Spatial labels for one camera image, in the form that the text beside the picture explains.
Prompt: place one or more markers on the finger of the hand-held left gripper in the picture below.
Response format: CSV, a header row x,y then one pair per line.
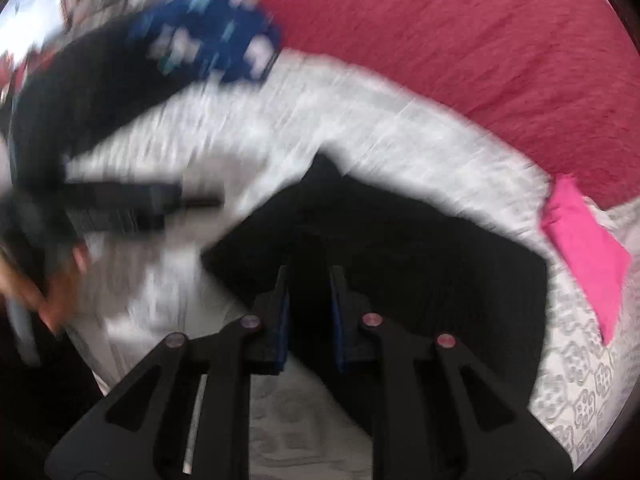
x,y
175,205

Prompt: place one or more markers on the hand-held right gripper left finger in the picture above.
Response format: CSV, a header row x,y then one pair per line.
x,y
285,320

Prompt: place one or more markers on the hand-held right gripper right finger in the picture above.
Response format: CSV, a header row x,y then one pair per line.
x,y
341,330

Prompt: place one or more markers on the black pants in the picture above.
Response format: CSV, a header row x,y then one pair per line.
x,y
425,270

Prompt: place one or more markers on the person's left hand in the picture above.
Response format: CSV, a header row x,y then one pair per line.
x,y
57,292

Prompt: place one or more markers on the dark cloth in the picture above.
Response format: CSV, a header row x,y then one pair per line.
x,y
90,95

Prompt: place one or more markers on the blue star print cloth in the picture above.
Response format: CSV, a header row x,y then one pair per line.
x,y
210,25

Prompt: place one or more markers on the person's dark clothing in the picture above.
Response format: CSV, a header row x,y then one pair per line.
x,y
30,410

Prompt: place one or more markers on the white patterned bed sheet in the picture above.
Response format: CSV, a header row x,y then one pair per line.
x,y
375,125

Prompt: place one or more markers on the pink garment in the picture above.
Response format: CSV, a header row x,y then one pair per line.
x,y
585,250

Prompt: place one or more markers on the red textured blanket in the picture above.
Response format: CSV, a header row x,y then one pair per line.
x,y
450,35

